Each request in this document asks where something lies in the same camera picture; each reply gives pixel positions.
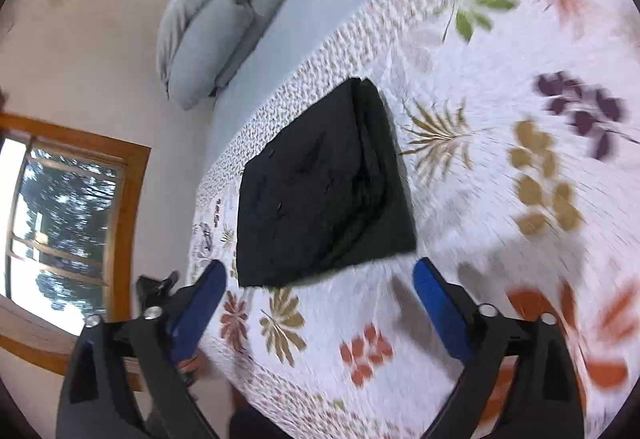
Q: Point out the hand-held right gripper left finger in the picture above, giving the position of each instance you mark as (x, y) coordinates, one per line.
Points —
(200, 309)

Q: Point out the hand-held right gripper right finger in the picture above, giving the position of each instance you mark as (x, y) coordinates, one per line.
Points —
(440, 309)

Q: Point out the black pants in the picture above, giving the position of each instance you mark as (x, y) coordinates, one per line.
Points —
(310, 189)

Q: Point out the small black object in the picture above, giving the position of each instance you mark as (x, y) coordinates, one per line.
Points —
(155, 286)

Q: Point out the person's dark clothing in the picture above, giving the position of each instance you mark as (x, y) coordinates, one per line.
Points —
(252, 424)

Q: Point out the wooden framed window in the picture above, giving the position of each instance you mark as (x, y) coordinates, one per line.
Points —
(60, 219)

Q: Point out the floral quilted blanket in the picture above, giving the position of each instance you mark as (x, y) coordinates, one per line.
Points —
(475, 84)

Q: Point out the light blue bed sheet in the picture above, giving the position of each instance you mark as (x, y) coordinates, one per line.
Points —
(320, 4)

